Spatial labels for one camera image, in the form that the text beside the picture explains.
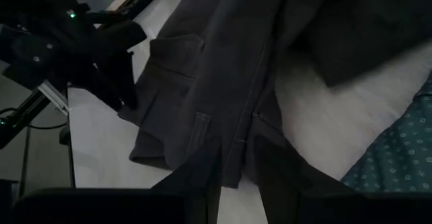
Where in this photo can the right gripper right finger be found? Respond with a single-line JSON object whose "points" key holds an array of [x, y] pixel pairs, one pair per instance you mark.
{"points": [[280, 183]]}

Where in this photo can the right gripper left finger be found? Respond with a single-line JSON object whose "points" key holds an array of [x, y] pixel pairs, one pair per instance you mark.
{"points": [[206, 183]]}

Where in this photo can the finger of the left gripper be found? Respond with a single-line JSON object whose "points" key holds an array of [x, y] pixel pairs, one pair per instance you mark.
{"points": [[118, 36], [111, 82]]}

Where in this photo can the dark grey trousers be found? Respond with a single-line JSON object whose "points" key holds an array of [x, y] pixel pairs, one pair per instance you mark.
{"points": [[229, 65]]}

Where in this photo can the teal patterned button shirt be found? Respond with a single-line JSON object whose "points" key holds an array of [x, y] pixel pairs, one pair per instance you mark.
{"points": [[398, 149]]}

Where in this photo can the white bracket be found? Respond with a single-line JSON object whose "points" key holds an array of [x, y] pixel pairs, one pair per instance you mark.
{"points": [[54, 97]]}

